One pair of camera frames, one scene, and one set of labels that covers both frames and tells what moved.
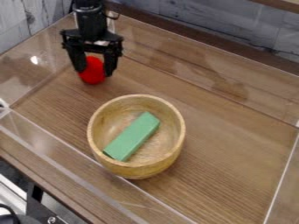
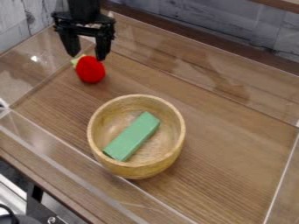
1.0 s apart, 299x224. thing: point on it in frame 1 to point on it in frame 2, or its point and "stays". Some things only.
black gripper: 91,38 to 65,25
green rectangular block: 125,143 stays
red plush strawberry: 92,74 stays
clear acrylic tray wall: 79,174 stays
